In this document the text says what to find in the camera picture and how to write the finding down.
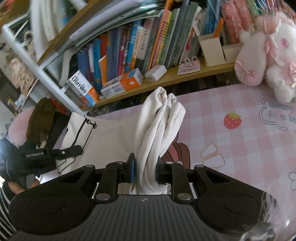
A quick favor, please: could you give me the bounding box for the row of colourful books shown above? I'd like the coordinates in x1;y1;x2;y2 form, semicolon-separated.
76;0;263;87

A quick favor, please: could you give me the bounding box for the pink plush cushion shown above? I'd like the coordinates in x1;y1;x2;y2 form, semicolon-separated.
5;107;36;149

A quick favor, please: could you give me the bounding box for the brown cloth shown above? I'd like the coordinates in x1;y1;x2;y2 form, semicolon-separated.
26;98;59;149

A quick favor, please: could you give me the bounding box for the white ribbed garment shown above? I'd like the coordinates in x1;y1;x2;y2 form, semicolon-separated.
129;87;186;195

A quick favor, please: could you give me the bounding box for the person's left hand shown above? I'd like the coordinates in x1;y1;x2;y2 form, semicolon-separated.
8;181;26;194

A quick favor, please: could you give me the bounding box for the long white orange box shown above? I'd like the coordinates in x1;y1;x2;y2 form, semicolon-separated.
100;68;143;98

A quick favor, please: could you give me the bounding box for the white shelf frame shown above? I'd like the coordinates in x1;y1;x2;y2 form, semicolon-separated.
2;23;89;115

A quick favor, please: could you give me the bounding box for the wooden bookshelf board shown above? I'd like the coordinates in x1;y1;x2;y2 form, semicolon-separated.
81;59;237;112

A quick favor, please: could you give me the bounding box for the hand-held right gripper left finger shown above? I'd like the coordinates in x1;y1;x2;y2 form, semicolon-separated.
59;153;136;203

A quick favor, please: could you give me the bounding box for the pink checked bed sheet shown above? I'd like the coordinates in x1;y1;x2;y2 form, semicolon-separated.
91;82;296;203

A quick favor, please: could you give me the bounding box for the white and pink plush toy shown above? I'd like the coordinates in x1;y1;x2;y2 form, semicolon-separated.
234;11;296;104

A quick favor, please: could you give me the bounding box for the orange pen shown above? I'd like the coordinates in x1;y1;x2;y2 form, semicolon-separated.
213;18;224;39

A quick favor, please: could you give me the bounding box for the pink card with scissors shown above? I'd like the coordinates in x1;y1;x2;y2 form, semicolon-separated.
177;57;201;75

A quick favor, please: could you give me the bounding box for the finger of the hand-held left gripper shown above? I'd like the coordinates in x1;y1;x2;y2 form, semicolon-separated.
46;113;71;149
49;144;84;161

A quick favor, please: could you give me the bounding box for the red plastic toy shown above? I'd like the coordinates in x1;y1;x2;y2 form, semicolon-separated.
49;98;68;114

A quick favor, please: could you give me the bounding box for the stack of magazines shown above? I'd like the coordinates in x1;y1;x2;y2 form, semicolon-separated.
57;0;168;48

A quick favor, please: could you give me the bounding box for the low white pen holder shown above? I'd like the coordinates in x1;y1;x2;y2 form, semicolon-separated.
222;44;244;62

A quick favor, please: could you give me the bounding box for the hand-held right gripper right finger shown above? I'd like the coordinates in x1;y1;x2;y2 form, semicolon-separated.
156;162;232;203

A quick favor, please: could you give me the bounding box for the small white box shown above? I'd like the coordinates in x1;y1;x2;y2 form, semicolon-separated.
145;65;167;81

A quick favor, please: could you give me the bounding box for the tall white orange box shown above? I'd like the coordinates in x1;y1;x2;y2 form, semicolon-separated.
66;70;100;106

